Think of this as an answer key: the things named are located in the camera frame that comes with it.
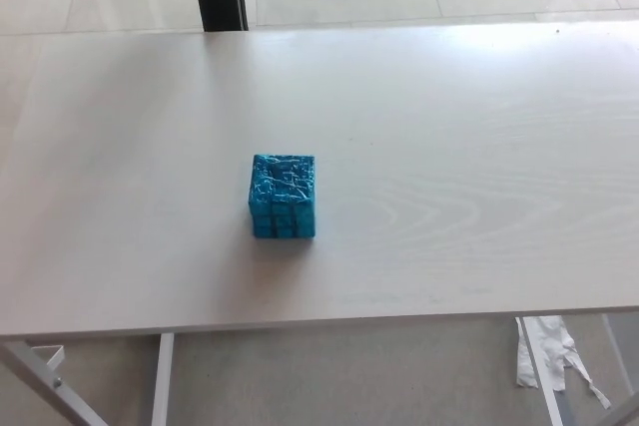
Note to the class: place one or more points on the blue foil-wrapped cube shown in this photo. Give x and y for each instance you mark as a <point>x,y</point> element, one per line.
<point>282,186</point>

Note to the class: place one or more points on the white straight table leg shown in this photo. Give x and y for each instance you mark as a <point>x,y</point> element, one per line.
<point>163,381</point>

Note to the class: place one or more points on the torn white paper strip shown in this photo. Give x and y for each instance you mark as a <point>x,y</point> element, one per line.
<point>551,341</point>

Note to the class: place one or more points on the white slanted table leg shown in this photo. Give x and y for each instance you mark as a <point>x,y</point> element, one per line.
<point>541,371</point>

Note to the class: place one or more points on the white diagonal table brace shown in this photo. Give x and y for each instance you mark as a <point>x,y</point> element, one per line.
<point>45,386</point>

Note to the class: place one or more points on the white metal table bracket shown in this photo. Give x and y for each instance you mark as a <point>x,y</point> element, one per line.
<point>59,355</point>

